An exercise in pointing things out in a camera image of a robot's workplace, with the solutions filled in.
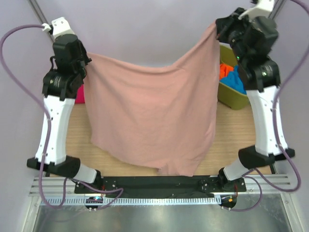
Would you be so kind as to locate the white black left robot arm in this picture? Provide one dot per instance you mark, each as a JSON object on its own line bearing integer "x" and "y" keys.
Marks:
{"x": 60, "y": 86}

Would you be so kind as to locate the blue t shirt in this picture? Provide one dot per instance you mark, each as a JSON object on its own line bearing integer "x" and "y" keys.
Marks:
{"x": 233, "y": 80}

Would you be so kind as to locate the dusty pink t shirt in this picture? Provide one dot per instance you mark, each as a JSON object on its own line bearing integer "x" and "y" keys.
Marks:
{"x": 157, "y": 117}

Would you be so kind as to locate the folded magenta t shirt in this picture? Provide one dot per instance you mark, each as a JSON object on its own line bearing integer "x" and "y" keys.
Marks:
{"x": 80, "y": 95}

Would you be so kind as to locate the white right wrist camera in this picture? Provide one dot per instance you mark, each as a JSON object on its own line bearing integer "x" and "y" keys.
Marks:
{"x": 261, "y": 8}

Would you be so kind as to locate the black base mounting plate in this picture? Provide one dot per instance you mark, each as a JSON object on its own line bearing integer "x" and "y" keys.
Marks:
{"x": 168, "y": 187}

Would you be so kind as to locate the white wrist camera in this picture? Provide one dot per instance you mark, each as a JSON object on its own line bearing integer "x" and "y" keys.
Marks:
{"x": 58, "y": 27}
{"x": 261, "y": 8}

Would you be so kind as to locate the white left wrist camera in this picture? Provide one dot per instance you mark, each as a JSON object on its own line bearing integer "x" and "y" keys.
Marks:
{"x": 58, "y": 27}

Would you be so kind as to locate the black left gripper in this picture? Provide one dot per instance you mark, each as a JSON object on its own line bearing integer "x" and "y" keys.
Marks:
{"x": 85, "y": 59}

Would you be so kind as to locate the white slotted cable duct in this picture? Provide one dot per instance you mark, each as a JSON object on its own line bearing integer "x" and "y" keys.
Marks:
{"x": 93, "y": 200}

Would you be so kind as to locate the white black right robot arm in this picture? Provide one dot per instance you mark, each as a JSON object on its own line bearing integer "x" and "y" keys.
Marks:
{"x": 261, "y": 80}

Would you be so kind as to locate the orange t shirt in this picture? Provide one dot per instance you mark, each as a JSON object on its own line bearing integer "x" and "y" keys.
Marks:
{"x": 225, "y": 70}

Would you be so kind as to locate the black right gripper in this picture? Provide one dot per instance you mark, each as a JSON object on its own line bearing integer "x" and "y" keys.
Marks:
{"x": 225, "y": 25}

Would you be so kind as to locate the olive green plastic bin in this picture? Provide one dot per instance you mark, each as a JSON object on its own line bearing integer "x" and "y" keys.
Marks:
{"x": 227, "y": 95}

